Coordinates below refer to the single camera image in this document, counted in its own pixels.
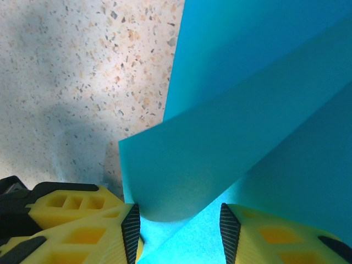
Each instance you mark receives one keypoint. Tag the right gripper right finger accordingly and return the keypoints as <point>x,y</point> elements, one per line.
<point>275,242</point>

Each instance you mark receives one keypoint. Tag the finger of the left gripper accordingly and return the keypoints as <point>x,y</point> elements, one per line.
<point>68,203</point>

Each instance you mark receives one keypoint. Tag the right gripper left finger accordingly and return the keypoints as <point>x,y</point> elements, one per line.
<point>82,242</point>

